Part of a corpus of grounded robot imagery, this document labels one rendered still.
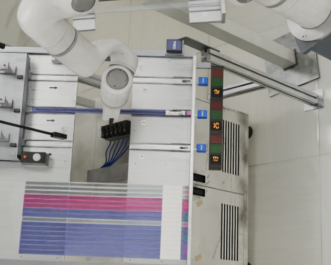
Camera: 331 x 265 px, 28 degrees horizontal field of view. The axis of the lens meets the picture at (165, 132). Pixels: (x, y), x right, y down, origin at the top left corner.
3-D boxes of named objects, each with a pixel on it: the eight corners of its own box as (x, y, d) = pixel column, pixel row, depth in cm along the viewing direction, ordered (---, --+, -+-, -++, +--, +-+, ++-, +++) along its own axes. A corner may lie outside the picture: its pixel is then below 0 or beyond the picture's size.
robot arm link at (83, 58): (62, -1, 170) (122, 56, 194) (40, 54, 165) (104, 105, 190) (89, -1, 165) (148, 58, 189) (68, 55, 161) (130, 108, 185)
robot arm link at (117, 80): (106, 73, 192) (96, 101, 190) (108, 57, 180) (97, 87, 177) (133, 82, 193) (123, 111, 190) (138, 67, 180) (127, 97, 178)
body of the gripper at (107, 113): (102, 78, 194) (100, 90, 205) (100, 111, 192) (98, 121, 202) (128, 80, 195) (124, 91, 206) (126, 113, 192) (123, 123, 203)
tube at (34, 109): (191, 111, 209) (191, 110, 207) (191, 115, 208) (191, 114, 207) (32, 107, 211) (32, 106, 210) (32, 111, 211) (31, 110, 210)
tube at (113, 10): (61, 16, 211) (61, 14, 210) (61, 12, 211) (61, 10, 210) (220, 6, 209) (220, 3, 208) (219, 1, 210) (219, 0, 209)
